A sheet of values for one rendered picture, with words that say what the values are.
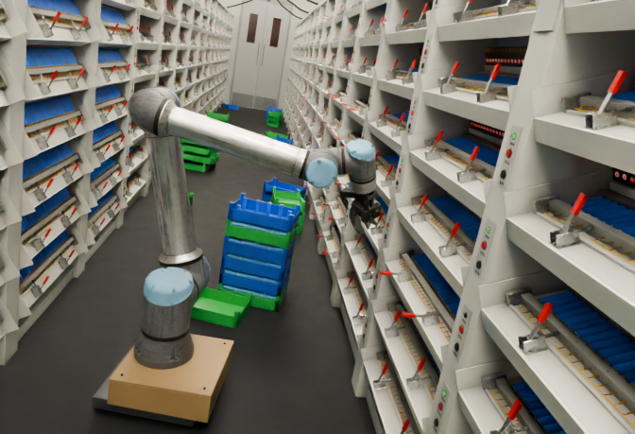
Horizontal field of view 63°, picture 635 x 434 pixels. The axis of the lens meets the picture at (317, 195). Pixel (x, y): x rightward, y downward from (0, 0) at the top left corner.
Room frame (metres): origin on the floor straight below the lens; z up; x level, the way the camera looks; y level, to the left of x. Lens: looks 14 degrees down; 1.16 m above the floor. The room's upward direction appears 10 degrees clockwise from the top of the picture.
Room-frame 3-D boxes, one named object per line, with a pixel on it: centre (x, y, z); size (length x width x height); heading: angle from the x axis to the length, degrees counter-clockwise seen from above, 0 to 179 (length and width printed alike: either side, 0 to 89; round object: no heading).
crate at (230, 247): (2.31, 0.23, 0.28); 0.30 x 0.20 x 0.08; 84
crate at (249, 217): (2.31, 0.23, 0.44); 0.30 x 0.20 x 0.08; 84
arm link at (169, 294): (1.51, 0.41, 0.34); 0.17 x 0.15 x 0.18; 179
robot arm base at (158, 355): (1.50, 0.41, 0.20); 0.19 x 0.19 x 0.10
